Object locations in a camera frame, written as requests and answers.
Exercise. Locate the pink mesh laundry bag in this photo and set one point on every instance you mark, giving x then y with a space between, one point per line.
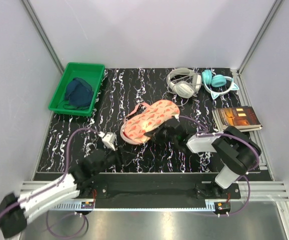
145 118

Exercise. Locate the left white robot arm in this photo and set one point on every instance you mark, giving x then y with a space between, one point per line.
18 211

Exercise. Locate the teal cat-ear headphones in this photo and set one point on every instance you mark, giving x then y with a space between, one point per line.
211 80

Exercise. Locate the green plastic bin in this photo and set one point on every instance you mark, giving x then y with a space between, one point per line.
92 73

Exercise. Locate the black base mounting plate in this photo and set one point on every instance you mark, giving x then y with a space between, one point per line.
149 187

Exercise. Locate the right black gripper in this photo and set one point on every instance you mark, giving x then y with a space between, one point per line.
152 133

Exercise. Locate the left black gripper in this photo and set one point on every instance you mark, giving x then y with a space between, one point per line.
118 155

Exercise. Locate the dark hardcover book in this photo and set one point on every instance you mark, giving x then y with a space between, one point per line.
243 118

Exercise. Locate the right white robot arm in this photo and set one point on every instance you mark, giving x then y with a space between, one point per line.
238 153

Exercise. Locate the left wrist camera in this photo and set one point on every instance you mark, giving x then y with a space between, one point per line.
108 139

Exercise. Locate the white over-ear headphones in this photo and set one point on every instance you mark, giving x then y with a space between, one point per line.
184 82

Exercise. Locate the navy blue bra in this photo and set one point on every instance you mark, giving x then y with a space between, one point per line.
78 95

